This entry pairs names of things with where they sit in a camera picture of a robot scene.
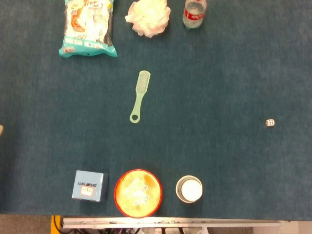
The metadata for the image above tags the clear red-label cola bottle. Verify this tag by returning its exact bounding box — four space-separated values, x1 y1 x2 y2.
182 0 207 30

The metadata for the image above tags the yellow frame post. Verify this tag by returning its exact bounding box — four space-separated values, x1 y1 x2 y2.
50 214 64 234

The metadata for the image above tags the white table frame plate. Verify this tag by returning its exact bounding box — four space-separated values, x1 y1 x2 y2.
253 220 312 234

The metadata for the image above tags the blue cardboard box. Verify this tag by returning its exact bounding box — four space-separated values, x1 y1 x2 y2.
71 170 109 203

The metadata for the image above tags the green plastic scrub brush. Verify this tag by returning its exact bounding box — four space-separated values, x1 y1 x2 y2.
129 70 151 124

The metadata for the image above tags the red bowl with noodles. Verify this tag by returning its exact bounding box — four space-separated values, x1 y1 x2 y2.
114 169 163 218

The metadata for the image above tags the white mesh bath pouf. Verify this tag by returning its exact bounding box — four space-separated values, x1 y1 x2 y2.
124 0 172 38

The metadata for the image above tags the white upturned paper cup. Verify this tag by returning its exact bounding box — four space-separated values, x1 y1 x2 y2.
175 175 203 203

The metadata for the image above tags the teal printed snack bag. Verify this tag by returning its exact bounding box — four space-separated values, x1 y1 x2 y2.
58 0 118 59

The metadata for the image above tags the aluminium profile rail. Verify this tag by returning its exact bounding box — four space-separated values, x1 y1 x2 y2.
60 216 282 229

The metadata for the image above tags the dark teal table cloth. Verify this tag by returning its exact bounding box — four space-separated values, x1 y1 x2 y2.
0 0 312 221

